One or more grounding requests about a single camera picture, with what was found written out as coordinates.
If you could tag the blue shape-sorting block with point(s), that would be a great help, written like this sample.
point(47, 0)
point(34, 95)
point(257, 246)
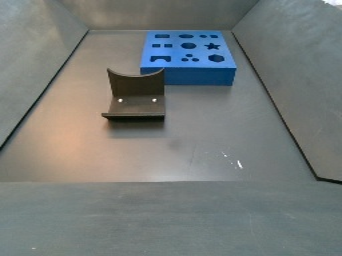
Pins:
point(194, 57)

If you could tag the black curved holder bracket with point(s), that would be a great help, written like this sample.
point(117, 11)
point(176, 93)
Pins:
point(138, 96)

